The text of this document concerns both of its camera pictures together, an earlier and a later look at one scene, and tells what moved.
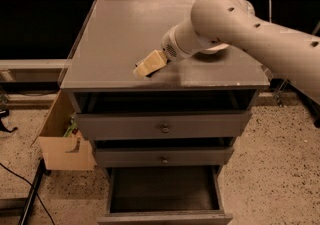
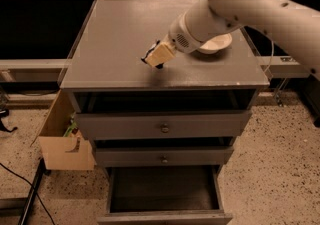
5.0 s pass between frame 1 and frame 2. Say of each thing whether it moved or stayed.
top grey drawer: stayed
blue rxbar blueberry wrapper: moved
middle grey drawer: stayed
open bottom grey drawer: stayed
